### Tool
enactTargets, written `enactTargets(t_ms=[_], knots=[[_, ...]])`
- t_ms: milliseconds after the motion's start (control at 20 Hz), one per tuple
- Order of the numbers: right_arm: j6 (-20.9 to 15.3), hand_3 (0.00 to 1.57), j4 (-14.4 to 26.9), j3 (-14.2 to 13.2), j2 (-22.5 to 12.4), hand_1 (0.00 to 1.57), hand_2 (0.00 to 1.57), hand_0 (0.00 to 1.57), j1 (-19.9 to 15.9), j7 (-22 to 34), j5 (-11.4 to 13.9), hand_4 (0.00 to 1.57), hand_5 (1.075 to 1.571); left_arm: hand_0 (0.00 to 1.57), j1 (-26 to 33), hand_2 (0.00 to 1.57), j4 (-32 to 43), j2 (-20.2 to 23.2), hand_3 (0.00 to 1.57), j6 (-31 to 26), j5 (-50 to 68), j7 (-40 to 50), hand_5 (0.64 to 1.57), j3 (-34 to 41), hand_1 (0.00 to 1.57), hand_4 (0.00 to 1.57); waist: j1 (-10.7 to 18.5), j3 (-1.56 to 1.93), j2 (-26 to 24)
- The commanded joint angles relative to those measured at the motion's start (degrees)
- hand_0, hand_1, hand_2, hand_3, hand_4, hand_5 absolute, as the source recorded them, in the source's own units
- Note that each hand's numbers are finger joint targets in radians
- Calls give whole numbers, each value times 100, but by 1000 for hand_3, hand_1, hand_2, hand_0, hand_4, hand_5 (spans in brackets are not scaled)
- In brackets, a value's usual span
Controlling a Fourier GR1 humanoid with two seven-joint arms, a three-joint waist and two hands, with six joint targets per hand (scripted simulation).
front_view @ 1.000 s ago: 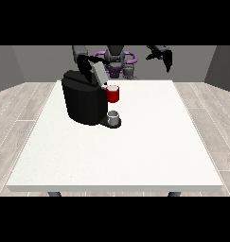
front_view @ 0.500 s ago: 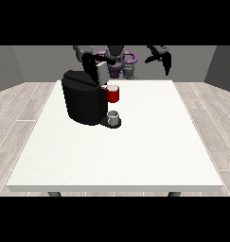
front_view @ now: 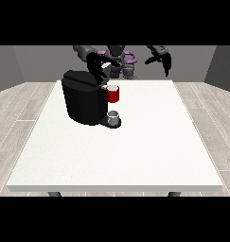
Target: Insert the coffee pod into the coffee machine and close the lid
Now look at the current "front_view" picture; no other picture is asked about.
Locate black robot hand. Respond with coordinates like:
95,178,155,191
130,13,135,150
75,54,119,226
144,51,173,78
85,51,121,85

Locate red pod holder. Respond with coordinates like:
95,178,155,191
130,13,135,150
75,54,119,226
105,84,120,104

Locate black coffee machine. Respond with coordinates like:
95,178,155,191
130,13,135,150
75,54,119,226
61,69,122,129

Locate grey robot trunk purple rings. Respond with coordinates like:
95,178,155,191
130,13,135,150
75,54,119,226
97,45,140,80

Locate small grey cup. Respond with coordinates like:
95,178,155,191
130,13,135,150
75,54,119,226
106,110,120,127

